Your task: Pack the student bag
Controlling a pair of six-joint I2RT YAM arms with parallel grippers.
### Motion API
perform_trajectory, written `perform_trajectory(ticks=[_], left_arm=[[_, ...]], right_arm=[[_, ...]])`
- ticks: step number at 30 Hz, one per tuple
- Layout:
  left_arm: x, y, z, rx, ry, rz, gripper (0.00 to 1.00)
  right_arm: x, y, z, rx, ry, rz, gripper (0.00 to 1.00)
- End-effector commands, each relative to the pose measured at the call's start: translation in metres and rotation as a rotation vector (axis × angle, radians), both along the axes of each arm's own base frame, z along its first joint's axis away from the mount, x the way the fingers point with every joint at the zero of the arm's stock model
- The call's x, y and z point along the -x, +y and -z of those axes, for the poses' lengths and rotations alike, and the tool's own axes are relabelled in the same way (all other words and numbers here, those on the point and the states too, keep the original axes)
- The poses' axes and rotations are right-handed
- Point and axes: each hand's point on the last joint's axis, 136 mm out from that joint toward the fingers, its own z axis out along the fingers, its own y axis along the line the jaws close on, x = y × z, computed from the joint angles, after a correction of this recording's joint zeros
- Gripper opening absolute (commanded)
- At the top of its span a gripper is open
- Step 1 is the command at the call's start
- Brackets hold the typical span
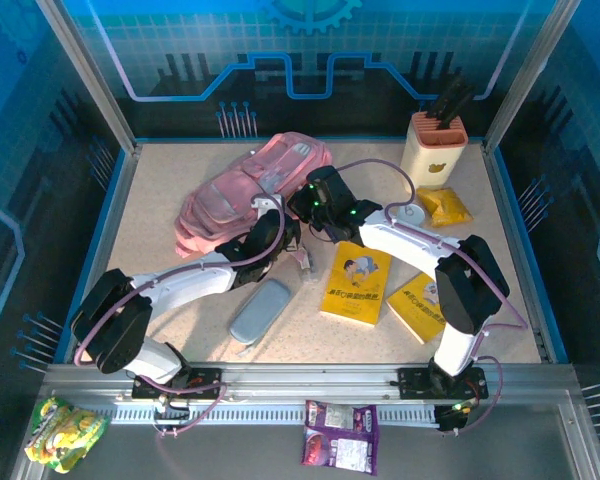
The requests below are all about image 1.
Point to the small clear plastic case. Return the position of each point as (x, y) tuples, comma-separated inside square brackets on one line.
[(306, 267)]

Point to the pink student backpack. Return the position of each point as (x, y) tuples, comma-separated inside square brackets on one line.
[(230, 200)]

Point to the grey pencil case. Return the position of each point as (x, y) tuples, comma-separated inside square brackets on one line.
[(260, 312)]

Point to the yellow cartoon cover book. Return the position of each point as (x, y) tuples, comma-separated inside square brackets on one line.
[(415, 310), (352, 290)]

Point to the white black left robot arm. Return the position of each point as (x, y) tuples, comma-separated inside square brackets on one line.
[(190, 285)]

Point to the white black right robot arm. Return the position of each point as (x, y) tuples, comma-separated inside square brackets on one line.
[(405, 245)]

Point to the purple snack bag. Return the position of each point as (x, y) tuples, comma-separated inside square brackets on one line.
[(340, 440)]

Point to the green yellow snack bag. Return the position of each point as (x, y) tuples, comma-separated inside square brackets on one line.
[(62, 435)]

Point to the orange tin can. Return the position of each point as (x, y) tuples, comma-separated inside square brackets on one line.
[(411, 212)]

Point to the cream knife block orange top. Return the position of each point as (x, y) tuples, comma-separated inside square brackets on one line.
[(430, 160)]

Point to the yellow snack packet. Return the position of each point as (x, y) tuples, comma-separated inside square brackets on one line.
[(445, 207)]

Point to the black controller board with lights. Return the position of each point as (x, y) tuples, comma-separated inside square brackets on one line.
[(455, 415)]

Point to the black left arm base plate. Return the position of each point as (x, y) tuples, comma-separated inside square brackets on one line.
[(207, 382)]

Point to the aluminium mounting rail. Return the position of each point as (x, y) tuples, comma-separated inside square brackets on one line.
[(310, 385)]

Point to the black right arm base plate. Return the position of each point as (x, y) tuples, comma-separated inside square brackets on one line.
[(410, 382)]

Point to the silver frame post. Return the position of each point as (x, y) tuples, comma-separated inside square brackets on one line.
[(527, 75), (91, 75)]

